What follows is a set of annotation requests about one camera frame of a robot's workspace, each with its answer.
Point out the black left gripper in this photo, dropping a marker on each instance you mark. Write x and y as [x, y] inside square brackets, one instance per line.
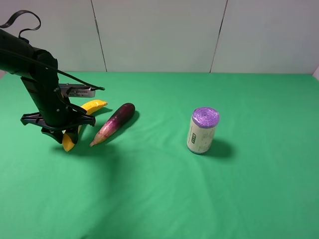
[56, 113]

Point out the yellow banana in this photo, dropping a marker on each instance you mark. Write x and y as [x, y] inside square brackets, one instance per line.
[90, 107]

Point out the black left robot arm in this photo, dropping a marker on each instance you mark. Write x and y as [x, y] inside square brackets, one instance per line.
[19, 58]

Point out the purple eggplant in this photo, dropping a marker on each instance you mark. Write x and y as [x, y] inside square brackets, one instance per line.
[119, 118]

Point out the purple trash bag roll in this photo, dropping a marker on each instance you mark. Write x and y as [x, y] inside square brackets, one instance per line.
[203, 123]

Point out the green tablecloth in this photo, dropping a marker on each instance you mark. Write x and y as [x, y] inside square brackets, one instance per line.
[258, 180]

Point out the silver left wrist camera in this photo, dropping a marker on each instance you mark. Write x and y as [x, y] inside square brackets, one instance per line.
[77, 90]

